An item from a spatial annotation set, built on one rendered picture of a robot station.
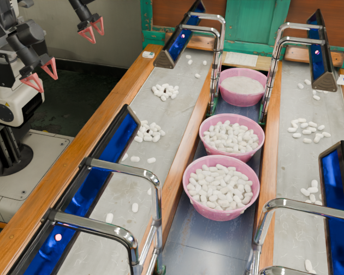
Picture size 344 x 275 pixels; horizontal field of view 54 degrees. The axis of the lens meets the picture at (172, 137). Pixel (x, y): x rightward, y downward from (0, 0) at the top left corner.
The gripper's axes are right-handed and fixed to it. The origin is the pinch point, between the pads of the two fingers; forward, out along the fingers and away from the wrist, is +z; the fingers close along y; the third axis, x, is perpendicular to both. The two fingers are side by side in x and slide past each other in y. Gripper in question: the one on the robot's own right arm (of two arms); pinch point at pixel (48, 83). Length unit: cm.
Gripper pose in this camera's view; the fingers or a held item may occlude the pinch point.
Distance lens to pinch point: 131.4
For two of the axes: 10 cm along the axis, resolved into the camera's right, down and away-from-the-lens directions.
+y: 2.5, -6.2, 7.5
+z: 4.3, 7.6, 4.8
